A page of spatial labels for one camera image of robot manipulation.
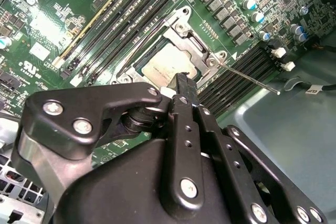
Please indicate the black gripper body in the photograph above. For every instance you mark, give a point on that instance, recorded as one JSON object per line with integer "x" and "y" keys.
{"x": 126, "y": 187}

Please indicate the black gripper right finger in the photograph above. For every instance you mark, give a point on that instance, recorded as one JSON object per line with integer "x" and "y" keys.
{"x": 231, "y": 155}

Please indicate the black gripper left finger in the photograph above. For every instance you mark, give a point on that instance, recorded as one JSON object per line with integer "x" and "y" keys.
{"x": 78, "y": 108}

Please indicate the metal locking lever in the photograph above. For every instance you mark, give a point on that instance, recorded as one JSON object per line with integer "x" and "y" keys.
{"x": 249, "y": 77}
{"x": 144, "y": 48}

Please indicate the silver CPU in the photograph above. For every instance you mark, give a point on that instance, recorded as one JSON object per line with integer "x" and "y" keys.
{"x": 168, "y": 61}

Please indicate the metal socket cover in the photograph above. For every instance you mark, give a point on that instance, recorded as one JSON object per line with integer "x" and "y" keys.
{"x": 174, "y": 36}

